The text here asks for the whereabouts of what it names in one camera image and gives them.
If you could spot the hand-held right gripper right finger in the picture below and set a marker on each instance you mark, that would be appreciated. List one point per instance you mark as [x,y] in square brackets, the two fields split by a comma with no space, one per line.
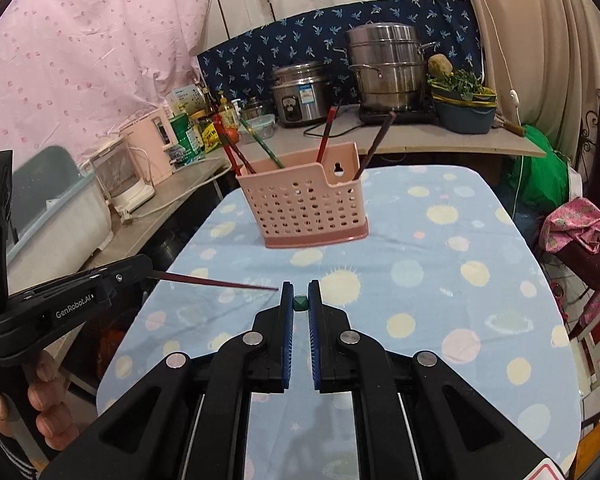
[315,340]

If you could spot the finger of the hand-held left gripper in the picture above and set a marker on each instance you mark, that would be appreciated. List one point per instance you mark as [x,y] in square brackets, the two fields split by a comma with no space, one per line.
[80,300]

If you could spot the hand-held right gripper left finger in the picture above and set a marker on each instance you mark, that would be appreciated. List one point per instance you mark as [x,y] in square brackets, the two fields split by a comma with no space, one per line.
[287,340]

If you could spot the green chopstick gold band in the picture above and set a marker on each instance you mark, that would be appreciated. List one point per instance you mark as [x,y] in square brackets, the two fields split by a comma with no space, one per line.
[262,145]
[300,303]

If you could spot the dark red chopstick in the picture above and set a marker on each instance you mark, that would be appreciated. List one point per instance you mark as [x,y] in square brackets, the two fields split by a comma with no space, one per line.
[220,282]
[377,142]

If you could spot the pink perforated utensil basket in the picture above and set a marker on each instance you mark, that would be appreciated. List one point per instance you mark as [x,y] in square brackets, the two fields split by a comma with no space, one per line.
[305,210]

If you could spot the brown-red chopstick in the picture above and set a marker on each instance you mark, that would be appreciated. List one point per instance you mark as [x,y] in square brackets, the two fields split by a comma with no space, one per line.
[242,160]

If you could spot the bright red chopstick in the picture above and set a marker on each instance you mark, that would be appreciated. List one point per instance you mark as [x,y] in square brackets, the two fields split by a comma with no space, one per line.
[222,135]
[326,135]

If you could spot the person's left hand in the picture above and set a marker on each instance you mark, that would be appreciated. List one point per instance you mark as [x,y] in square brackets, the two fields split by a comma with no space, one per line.
[55,400]

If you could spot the translucent plastic storage bin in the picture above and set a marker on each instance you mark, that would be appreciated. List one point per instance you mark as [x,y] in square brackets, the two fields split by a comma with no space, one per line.
[55,210]

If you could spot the white clear-front appliance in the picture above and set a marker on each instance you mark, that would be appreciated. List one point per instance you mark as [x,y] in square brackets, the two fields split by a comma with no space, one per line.
[120,180]

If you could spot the blue planet-print tablecloth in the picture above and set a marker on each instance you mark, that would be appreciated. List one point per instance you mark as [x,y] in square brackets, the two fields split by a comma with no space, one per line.
[430,285]

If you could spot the steel side counter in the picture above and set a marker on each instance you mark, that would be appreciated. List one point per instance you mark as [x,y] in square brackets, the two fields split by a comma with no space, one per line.
[180,180]

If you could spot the pink kitchen appliance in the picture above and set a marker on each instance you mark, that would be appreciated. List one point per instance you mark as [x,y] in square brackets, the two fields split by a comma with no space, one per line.
[147,140]

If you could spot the green tin can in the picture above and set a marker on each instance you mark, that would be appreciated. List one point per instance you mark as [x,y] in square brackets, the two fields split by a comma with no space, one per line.
[185,137]

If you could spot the pink dotted curtain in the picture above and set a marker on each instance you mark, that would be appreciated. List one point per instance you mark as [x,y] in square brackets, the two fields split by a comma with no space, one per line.
[80,50]

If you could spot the yellow snack packet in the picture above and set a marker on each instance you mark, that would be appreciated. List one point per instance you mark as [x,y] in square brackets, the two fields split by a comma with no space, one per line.
[211,139]

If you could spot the clear glass food container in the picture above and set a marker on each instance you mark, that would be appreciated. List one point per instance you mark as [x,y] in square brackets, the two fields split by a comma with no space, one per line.
[260,127]

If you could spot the white carton box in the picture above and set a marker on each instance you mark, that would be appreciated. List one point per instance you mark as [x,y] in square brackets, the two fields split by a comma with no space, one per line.
[186,100]

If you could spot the yellow oil bottle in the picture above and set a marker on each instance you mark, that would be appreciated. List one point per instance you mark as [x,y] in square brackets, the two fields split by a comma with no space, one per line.
[227,110]

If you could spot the wooden counter board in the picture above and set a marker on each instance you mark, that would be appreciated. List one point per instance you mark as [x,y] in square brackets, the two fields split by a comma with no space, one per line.
[455,142]

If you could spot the black induction cooktop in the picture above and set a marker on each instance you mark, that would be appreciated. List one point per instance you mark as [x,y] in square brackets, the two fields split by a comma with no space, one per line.
[405,115]

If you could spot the silver rice cooker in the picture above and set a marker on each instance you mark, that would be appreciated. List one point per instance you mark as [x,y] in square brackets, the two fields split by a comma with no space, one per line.
[300,95]

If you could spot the blue plastic basin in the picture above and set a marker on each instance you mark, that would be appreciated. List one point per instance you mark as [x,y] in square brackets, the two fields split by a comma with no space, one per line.
[465,117]

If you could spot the green plastic bag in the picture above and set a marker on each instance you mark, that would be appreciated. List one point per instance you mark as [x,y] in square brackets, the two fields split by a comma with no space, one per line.
[540,170]

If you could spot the stainless steel steamer pot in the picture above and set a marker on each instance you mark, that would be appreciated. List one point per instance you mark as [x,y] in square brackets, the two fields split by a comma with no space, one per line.
[390,65]

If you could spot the pink floral cloth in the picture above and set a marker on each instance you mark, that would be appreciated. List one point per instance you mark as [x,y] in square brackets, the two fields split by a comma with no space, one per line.
[580,230]

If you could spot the leafy green vegetables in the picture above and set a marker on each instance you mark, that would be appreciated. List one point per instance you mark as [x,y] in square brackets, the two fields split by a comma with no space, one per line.
[460,82]

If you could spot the navy floral cloth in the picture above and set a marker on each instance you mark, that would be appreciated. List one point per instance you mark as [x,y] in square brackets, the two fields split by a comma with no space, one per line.
[290,35]

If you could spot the beige curtain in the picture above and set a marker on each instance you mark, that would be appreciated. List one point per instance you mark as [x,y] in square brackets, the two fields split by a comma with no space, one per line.
[545,35]

